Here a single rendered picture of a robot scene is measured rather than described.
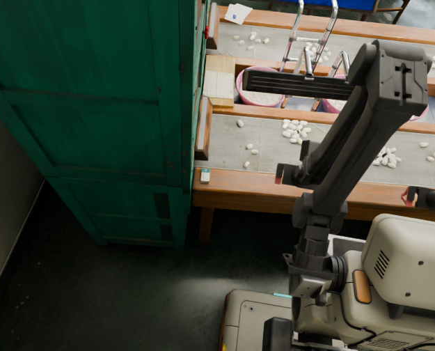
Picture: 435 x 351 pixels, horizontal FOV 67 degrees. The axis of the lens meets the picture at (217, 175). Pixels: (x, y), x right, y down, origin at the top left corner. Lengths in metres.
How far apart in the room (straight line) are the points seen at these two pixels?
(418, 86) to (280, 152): 0.99
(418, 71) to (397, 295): 0.42
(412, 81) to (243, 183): 0.90
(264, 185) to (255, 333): 0.72
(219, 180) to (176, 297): 0.86
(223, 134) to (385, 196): 0.75
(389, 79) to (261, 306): 1.34
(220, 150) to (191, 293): 0.89
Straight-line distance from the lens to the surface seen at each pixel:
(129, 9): 0.73
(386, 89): 0.57
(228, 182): 1.36
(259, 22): 2.10
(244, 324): 1.70
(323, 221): 0.81
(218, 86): 1.65
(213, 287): 2.00
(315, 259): 0.80
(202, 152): 1.32
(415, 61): 0.62
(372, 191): 1.54
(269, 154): 1.49
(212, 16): 1.92
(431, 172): 1.79
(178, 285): 1.99
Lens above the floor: 1.96
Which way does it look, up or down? 60 degrees down
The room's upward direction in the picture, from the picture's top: 9 degrees clockwise
